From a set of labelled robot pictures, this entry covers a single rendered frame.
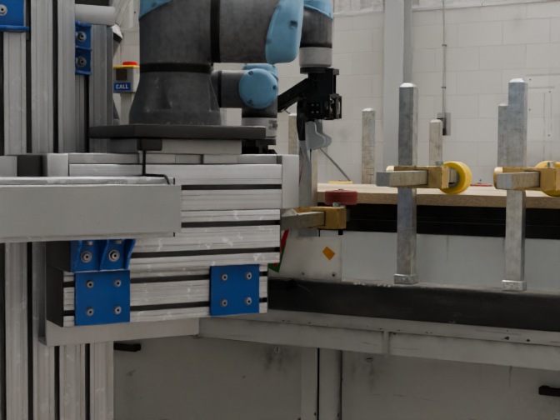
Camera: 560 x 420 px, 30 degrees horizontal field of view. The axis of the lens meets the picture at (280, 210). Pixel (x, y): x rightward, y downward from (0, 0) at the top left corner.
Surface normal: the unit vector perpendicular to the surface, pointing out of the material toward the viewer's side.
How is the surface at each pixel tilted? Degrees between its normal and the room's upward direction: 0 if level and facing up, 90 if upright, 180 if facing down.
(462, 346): 90
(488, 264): 90
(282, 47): 128
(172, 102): 72
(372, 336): 90
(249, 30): 104
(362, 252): 90
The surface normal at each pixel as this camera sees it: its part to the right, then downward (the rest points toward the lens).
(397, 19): -0.53, 0.04
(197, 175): 0.47, 0.05
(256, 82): 0.01, 0.05
